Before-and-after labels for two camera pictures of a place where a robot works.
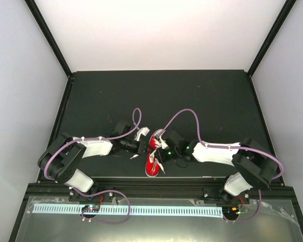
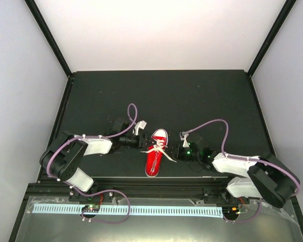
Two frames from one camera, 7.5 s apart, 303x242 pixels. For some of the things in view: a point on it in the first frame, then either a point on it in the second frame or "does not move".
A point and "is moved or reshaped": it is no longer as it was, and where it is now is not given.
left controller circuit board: [91, 208] does not move
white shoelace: [157, 144] is moved or reshaped
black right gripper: [161, 157] -> [175, 155]
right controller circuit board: [231, 211] does not move
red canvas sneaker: [152, 168] does not move
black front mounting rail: [46, 190] does not move
